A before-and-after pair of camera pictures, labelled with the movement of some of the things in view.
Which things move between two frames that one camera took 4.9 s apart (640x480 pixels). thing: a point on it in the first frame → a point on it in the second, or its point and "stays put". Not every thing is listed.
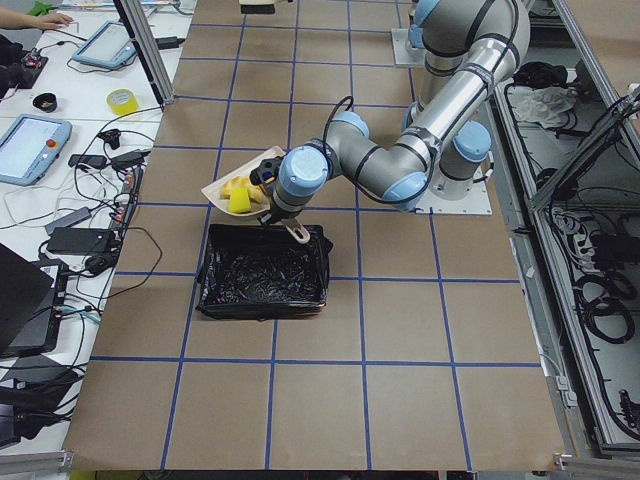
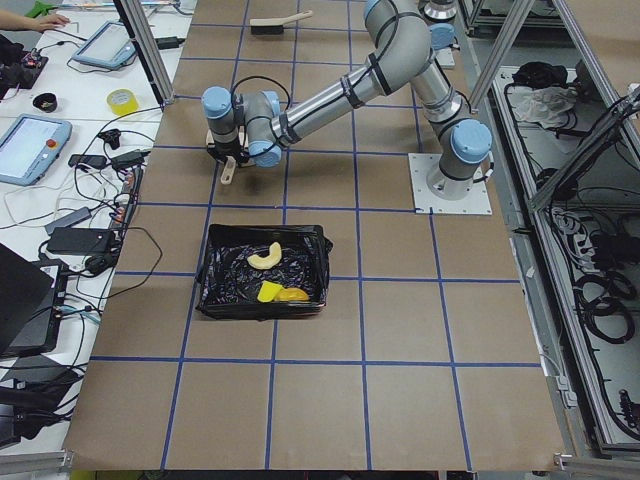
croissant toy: x=241 y=182 → x=268 y=261
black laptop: x=32 y=301 stays put
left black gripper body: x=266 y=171 → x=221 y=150
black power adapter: x=81 y=241 stays put
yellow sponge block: x=239 y=199 → x=268 y=291
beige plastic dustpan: x=212 y=192 → x=228 y=169
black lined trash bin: x=252 y=272 stays put
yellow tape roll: x=122 y=101 stays put
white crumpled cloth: x=544 y=105 stays put
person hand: x=51 y=20 stays put
